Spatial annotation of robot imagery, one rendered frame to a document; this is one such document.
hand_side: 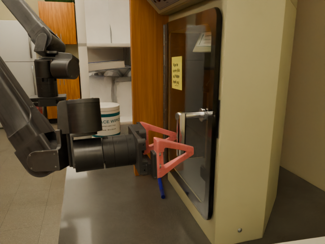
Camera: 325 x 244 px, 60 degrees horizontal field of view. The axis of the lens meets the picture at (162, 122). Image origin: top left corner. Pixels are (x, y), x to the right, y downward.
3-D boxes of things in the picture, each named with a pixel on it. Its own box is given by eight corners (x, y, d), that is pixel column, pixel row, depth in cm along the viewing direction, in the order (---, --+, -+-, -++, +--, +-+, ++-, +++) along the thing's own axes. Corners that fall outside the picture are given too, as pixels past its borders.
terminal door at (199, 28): (167, 165, 84) (168, 22, 74) (211, 223, 55) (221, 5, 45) (164, 165, 83) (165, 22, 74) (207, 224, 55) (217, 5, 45)
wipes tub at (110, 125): (118, 131, 136) (117, 101, 132) (122, 140, 124) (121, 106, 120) (91, 134, 132) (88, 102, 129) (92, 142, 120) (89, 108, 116)
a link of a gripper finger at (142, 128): (172, 117, 60) (129, 122, 58) (184, 126, 53) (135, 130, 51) (173, 147, 62) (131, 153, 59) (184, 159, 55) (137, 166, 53)
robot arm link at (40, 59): (42, 56, 85) (28, 56, 80) (62, 56, 83) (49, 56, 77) (45, 79, 86) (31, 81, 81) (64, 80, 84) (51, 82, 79)
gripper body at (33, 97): (66, 103, 83) (64, 77, 81) (28, 104, 80) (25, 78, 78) (66, 99, 89) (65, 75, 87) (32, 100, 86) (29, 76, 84)
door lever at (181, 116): (203, 157, 55) (198, 152, 57) (205, 109, 53) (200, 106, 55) (177, 160, 53) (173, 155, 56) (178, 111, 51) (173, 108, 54)
